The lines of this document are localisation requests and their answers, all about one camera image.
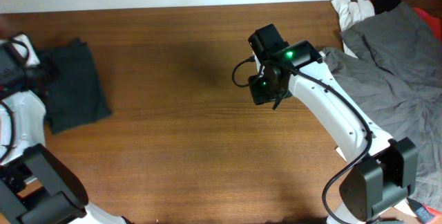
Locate dark green Nike t-shirt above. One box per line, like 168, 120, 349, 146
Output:
37, 38, 112, 134

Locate grey t-shirt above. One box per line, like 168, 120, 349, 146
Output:
323, 2, 441, 210

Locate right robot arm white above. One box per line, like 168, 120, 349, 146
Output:
249, 37, 418, 223

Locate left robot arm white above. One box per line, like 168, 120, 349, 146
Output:
1, 58, 128, 224

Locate white garment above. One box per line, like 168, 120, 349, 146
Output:
330, 0, 376, 59

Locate black garment at corner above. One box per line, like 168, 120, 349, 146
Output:
370, 0, 401, 15

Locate red garment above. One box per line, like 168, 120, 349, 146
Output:
413, 8, 441, 41

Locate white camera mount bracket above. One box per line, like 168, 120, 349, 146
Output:
12, 34, 40, 66

